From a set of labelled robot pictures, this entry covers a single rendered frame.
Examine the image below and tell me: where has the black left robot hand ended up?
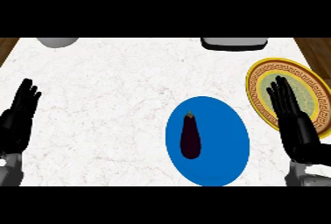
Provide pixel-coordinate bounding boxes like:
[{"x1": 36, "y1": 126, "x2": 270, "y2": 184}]
[{"x1": 0, "y1": 78, "x2": 43, "y2": 156}]

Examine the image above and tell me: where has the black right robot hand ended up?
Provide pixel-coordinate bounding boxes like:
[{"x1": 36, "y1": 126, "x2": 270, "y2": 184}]
[{"x1": 265, "y1": 75, "x2": 331, "y2": 167}]

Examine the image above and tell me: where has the yellow patterned round plate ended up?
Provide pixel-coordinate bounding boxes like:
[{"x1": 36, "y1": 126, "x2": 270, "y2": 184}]
[{"x1": 244, "y1": 57, "x2": 331, "y2": 140}]

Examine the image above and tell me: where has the blue oval plate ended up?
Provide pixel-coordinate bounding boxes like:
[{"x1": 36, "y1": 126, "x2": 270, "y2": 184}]
[{"x1": 164, "y1": 95, "x2": 251, "y2": 187}]

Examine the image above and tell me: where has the dark purple eggplant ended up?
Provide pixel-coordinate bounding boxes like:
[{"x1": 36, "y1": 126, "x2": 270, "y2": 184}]
[{"x1": 180, "y1": 110, "x2": 203, "y2": 160}]

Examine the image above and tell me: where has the grey rounded object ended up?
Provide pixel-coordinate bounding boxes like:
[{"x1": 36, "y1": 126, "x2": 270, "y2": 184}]
[{"x1": 36, "y1": 38, "x2": 80, "y2": 49}]

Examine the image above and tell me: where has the grey black-rimmed appliance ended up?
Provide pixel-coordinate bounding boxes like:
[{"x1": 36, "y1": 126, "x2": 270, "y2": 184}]
[{"x1": 200, "y1": 38, "x2": 269, "y2": 53}]

